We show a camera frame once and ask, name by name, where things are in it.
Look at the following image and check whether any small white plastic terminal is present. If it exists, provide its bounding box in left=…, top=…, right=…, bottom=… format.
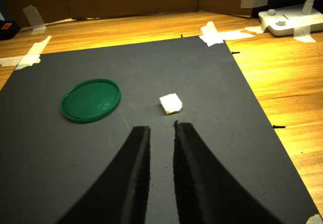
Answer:
left=159, top=92, right=183, bottom=116

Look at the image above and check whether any round green lid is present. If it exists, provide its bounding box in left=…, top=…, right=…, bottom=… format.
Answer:
left=60, top=78, right=121, bottom=124

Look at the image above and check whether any dark grey mat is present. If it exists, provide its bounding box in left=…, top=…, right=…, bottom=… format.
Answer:
left=0, top=35, right=321, bottom=224

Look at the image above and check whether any white gooseneck stand base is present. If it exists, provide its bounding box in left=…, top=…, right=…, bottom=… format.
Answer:
left=257, top=0, right=323, bottom=37

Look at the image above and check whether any small black box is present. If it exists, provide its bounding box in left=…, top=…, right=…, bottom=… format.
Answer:
left=0, top=19, right=21, bottom=41

